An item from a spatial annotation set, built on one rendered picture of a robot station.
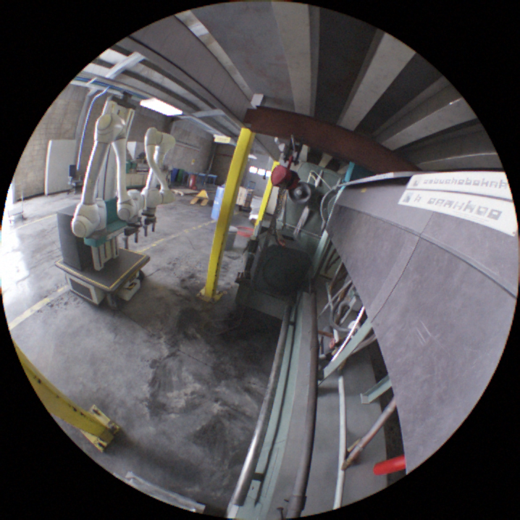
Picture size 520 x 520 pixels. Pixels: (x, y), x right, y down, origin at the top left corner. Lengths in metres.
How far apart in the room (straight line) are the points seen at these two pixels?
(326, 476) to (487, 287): 0.72
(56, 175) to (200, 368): 8.31
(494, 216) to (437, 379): 0.29
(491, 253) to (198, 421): 1.40
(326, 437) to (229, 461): 0.66
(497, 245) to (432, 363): 0.22
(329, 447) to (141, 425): 1.02
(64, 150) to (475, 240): 8.97
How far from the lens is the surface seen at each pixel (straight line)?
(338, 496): 0.65
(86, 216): 1.24
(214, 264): 1.76
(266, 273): 1.51
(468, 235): 0.41
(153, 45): 0.81
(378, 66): 0.79
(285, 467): 0.73
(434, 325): 0.39
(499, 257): 0.36
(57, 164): 8.65
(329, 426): 0.84
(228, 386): 1.41
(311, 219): 2.32
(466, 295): 0.36
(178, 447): 1.28
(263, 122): 1.43
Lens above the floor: 1.28
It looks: 24 degrees down
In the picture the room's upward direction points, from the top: 18 degrees clockwise
